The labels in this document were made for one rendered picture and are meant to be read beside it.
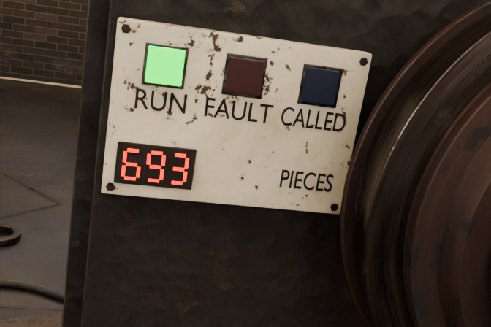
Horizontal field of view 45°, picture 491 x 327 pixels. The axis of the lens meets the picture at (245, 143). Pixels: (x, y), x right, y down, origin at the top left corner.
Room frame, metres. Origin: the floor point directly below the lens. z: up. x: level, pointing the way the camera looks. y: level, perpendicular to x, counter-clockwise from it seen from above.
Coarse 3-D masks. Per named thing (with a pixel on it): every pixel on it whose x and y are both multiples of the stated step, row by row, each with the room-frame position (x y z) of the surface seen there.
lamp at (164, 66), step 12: (156, 48) 0.57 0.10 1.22; (168, 48) 0.57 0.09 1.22; (156, 60) 0.57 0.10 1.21; (168, 60) 0.57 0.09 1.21; (180, 60) 0.57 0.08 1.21; (156, 72) 0.57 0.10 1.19; (168, 72) 0.57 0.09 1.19; (180, 72) 0.57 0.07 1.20; (168, 84) 0.57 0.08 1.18; (180, 84) 0.58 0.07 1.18
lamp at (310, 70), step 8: (312, 72) 0.60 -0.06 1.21; (320, 72) 0.60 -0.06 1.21; (328, 72) 0.60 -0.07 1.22; (336, 72) 0.60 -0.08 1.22; (312, 80) 0.60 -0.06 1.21; (320, 80) 0.60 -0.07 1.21; (328, 80) 0.60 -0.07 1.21; (336, 80) 0.60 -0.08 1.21; (304, 88) 0.60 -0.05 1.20; (312, 88) 0.60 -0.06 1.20; (320, 88) 0.60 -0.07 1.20; (328, 88) 0.60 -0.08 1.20; (336, 88) 0.60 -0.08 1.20; (304, 96) 0.60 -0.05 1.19; (312, 96) 0.60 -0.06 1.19; (320, 96) 0.60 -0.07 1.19; (328, 96) 0.60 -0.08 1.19; (328, 104) 0.60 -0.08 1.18
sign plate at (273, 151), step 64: (128, 64) 0.57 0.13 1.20; (192, 64) 0.58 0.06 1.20; (320, 64) 0.61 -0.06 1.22; (128, 128) 0.57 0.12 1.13; (192, 128) 0.58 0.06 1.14; (256, 128) 0.60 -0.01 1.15; (320, 128) 0.61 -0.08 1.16; (128, 192) 0.57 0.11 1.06; (192, 192) 0.58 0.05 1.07; (256, 192) 0.60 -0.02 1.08; (320, 192) 0.61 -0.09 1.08
